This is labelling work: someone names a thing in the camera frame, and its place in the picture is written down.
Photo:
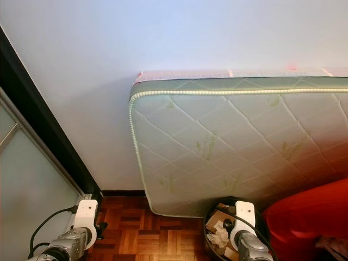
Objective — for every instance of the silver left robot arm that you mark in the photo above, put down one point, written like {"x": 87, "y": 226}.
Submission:
{"x": 65, "y": 247}

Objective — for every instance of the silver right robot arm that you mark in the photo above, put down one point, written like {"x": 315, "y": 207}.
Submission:
{"x": 253, "y": 251}

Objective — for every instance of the brown cardboard piece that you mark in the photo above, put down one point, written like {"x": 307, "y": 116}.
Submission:
{"x": 223, "y": 217}

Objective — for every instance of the crumpled white paper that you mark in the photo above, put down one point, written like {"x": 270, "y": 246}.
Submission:
{"x": 218, "y": 238}

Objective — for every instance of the quilted white green mattress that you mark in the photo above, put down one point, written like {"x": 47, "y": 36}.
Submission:
{"x": 223, "y": 147}

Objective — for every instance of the frosted glass sliding door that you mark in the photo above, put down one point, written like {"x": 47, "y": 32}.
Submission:
{"x": 32, "y": 190}

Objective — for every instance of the red fabric sofa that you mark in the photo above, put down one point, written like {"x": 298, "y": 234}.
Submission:
{"x": 310, "y": 217}

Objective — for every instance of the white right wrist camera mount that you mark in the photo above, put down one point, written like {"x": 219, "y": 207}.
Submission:
{"x": 243, "y": 215}

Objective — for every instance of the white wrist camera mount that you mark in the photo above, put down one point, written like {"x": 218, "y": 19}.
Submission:
{"x": 85, "y": 215}
{"x": 243, "y": 215}

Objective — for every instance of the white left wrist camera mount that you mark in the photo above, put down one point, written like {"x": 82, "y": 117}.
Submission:
{"x": 85, "y": 215}

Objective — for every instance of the dark wall baseboard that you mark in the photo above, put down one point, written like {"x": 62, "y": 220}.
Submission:
{"x": 122, "y": 193}

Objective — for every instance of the black door frame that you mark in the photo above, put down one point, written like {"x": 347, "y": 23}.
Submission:
{"x": 49, "y": 125}

